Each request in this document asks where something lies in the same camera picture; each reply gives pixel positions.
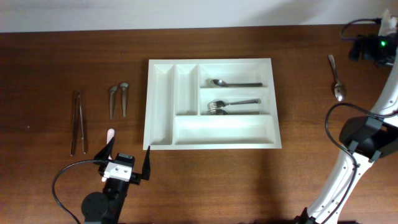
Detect steel tablespoon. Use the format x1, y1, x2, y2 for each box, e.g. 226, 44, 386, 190
210, 79, 262, 88
328, 55, 345, 102

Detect steel kitchen tongs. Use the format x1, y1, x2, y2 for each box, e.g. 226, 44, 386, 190
70, 91, 86, 156

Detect steel fork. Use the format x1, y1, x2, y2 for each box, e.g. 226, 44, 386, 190
207, 99, 261, 110
206, 109, 260, 115

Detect small steel spoon right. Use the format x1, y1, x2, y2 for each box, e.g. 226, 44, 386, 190
120, 82, 129, 117

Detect small steel spoon left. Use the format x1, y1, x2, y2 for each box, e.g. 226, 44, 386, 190
109, 85, 118, 119

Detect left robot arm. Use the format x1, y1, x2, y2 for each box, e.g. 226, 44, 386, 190
81, 138, 150, 223

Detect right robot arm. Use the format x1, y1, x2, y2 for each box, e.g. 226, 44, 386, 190
293, 34, 397, 223

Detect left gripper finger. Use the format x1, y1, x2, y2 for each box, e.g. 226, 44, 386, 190
94, 137, 114, 165
141, 146, 151, 180

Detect white plastic cutlery tray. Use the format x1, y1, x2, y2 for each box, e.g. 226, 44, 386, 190
144, 58, 282, 150

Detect small steel spoon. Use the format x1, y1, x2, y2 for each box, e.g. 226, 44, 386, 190
109, 85, 118, 119
120, 82, 129, 117

